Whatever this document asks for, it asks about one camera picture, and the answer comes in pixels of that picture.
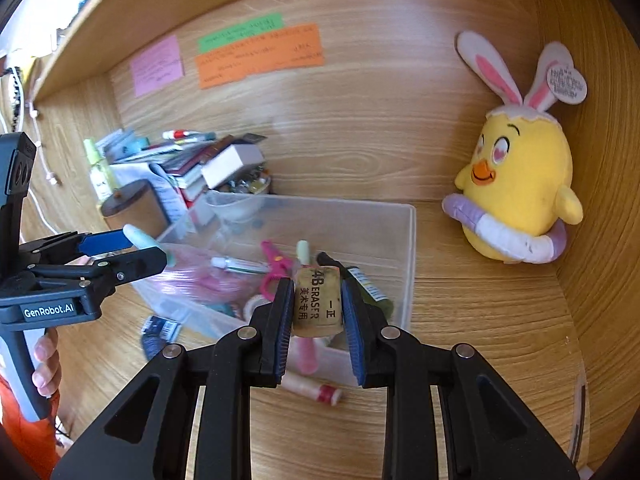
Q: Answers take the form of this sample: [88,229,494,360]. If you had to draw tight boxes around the pink scissors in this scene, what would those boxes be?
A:
[257,240,293,306]

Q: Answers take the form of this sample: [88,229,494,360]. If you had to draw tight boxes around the green paper note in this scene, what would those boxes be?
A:
[196,12,285,54]

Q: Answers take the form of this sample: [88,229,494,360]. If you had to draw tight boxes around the white and red lip gloss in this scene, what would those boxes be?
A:
[281,372,344,407]

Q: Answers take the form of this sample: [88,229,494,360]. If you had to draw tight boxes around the pink paper note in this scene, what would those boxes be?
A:
[130,35,186,99]

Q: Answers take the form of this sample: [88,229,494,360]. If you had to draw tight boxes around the yellow chick plush toy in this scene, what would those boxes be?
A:
[442,30,589,266]

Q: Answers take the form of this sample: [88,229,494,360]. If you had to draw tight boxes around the pale green highlighter pen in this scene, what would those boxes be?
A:
[122,224,177,267]

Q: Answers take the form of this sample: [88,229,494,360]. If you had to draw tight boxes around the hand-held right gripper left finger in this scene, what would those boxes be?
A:
[52,279,296,480]

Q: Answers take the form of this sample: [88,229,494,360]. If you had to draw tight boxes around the white charging cable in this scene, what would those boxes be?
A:
[0,62,62,233]

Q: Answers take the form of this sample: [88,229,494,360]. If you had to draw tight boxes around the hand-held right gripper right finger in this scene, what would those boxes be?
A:
[341,280,581,480]

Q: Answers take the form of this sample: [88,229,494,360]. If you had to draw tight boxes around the pink rope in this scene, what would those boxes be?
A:
[150,245,266,311]

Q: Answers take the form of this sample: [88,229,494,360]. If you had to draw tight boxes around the stack of books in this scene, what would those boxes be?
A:
[162,134,237,211]

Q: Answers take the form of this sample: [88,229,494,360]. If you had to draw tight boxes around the clear plastic storage box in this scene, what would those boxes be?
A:
[131,189,418,383]

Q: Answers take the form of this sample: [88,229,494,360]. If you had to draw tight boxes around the person's orange clothing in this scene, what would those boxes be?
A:
[0,374,62,480]

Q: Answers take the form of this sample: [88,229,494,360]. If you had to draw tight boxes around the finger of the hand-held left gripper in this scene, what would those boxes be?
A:
[30,246,169,312]
[29,229,137,262]

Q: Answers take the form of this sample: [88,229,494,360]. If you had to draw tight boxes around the white bowl of beads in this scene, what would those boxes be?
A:
[205,174,274,224]

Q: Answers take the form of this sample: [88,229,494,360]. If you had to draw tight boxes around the brown ceramic mug with lid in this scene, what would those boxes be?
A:
[99,179,169,239]

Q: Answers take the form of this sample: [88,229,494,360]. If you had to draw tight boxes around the white paper sheets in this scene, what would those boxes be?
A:
[94,129,187,221]

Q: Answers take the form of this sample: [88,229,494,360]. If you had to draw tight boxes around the person's left hand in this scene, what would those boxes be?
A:
[32,332,62,400]

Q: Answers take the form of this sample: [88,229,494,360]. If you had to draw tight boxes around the white pen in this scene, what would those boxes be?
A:
[210,255,272,276]

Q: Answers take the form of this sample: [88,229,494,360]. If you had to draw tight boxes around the orange paper note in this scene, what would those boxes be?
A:
[194,23,325,90]

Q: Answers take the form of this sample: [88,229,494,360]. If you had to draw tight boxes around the pink pen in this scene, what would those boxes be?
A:
[294,334,319,376]

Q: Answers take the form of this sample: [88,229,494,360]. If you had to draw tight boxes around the black cosmetic tube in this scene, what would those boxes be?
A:
[141,315,181,362]

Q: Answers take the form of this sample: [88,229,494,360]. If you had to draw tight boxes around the small white cardboard box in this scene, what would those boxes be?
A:
[200,143,265,190]

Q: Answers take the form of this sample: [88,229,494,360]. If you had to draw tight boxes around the white tape roll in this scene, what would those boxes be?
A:
[244,294,272,323]

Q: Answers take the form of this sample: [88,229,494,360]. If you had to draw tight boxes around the tan eraser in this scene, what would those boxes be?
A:
[291,264,347,338]

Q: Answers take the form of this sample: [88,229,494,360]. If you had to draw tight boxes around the wooden shelf board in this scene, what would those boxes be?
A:
[29,0,361,107]

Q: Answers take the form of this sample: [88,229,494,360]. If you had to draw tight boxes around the green spray bottle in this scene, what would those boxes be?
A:
[82,138,119,207]

